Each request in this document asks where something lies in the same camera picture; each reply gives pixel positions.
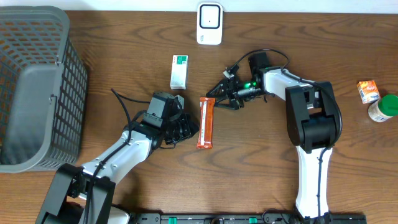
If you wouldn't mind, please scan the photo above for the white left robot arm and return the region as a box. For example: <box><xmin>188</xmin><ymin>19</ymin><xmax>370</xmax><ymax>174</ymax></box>
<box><xmin>36</xmin><ymin>92</ymin><xmax>199</xmax><ymax>223</ymax></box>

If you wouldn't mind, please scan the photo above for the grey plastic basket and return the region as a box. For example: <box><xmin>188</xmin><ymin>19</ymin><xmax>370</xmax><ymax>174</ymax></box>
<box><xmin>1</xmin><ymin>6</ymin><xmax>88</xmax><ymax>173</ymax></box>

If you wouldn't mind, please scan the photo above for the black left camera cable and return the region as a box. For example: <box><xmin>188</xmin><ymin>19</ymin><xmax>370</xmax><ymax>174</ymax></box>
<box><xmin>110</xmin><ymin>88</ymin><xmax>153</xmax><ymax>144</ymax></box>

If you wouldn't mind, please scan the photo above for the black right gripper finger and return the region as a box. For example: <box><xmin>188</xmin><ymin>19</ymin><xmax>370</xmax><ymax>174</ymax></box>
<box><xmin>215</xmin><ymin>99</ymin><xmax>241</xmax><ymax>110</ymax></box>
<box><xmin>206</xmin><ymin>78</ymin><xmax>232</xmax><ymax>97</ymax></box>

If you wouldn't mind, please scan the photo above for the green lid jar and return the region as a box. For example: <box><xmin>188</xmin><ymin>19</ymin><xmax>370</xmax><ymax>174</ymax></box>
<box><xmin>368</xmin><ymin>95</ymin><xmax>398</xmax><ymax>123</ymax></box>

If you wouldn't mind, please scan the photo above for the white barcode scanner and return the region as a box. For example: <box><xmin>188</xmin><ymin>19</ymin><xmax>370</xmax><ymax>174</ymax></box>
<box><xmin>197</xmin><ymin>2</ymin><xmax>223</xmax><ymax>45</ymax></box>

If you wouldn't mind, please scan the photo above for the white Panadol medicine box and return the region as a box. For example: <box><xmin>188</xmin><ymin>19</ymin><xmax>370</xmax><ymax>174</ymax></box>
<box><xmin>170</xmin><ymin>55</ymin><xmax>188</xmax><ymax>90</ymax></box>

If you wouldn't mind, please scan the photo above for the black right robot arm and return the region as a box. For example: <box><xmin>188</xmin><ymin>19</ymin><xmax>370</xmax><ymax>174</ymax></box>
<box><xmin>206</xmin><ymin>49</ymin><xmax>343</xmax><ymax>223</ymax></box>

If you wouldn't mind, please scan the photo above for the orange snack packet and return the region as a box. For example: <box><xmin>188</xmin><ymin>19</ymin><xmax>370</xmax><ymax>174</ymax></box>
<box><xmin>197</xmin><ymin>97</ymin><xmax>216</xmax><ymax>149</ymax></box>

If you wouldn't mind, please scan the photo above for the black camera cable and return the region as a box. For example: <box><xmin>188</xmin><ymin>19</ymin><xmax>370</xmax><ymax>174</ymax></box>
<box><xmin>231</xmin><ymin>48</ymin><xmax>292</xmax><ymax>72</ymax></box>
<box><xmin>110</xmin><ymin>88</ymin><xmax>153</xmax><ymax>144</ymax></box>

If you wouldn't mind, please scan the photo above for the orange Kleenex tissue pack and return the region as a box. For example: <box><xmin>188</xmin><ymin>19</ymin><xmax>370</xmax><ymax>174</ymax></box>
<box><xmin>357</xmin><ymin>80</ymin><xmax>380</xmax><ymax>104</ymax></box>

